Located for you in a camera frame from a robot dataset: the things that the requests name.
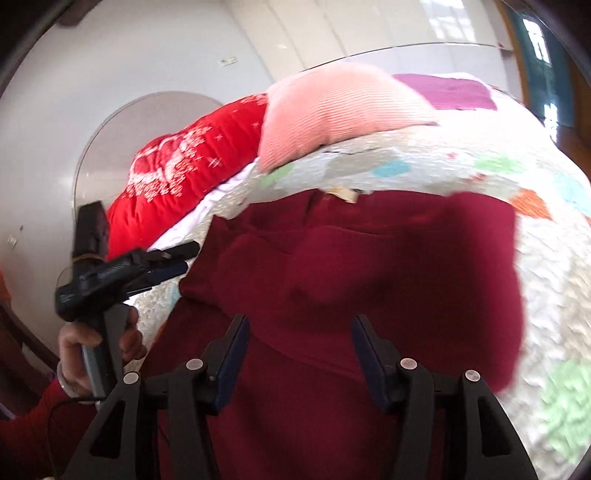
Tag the white wall socket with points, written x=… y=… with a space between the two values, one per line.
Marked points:
x=227 y=60

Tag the purple cloth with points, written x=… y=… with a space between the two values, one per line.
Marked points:
x=448 y=91

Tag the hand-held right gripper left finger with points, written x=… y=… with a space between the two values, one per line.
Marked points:
x=229 y=364

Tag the dark wooden furniture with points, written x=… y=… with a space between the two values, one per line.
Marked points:
x=21 y=355

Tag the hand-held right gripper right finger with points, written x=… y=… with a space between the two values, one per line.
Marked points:
x=372 y=364

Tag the person's left forearm red sleeve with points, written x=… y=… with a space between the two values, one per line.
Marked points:
x=32 y=438

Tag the person's left hand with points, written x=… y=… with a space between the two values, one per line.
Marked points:
x=74 y=355

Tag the white patterned fluffy blanket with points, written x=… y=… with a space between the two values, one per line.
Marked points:
x=531 y=221

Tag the pink ribbed pillow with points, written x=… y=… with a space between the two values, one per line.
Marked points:
x=332 y=110

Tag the dark red sweater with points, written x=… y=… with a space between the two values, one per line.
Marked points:
x=351 y=286

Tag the red printed quilt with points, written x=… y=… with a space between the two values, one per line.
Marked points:
x=180 y=175

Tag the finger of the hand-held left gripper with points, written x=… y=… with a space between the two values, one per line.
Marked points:
x=168 y=271
x=173 y=251

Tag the teal window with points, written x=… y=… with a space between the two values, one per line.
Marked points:
x=540 y=69

